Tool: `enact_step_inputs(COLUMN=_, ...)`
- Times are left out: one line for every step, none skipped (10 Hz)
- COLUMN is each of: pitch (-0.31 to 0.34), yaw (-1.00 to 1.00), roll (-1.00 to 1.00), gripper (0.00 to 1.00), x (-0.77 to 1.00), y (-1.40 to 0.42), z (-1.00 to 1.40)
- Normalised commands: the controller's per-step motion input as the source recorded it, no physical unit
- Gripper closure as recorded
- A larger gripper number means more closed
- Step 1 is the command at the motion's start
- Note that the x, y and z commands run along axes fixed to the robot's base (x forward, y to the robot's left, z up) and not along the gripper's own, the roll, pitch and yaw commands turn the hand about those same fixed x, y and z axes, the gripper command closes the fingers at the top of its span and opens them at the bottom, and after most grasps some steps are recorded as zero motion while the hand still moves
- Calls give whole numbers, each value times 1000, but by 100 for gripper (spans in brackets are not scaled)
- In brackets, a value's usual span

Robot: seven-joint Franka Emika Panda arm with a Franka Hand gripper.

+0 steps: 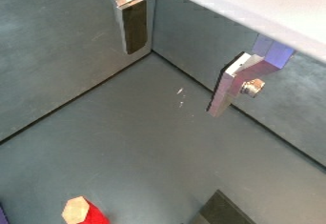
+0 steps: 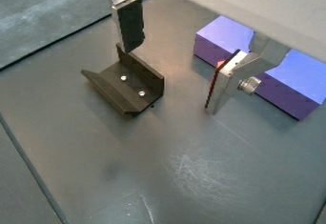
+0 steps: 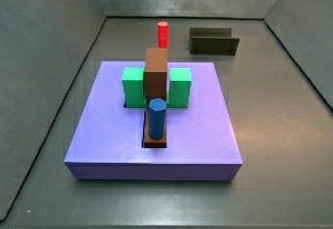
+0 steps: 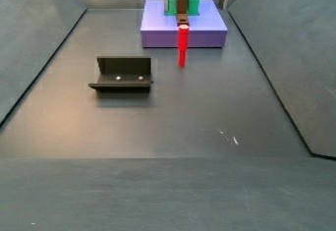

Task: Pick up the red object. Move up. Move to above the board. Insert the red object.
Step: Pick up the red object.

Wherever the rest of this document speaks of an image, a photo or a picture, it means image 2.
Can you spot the red block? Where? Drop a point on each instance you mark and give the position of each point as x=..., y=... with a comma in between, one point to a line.
x=220, y=65

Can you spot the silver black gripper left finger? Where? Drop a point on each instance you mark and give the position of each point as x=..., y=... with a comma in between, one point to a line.
x=127, y=13

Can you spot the black metal bracket holder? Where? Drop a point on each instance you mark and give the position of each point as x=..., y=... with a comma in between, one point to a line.
x=130, y=84

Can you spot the purple board base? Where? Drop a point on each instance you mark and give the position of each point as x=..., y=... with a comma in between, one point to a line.
x=294, y=86

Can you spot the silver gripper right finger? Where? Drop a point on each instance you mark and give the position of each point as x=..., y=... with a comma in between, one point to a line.
x=237, y=73

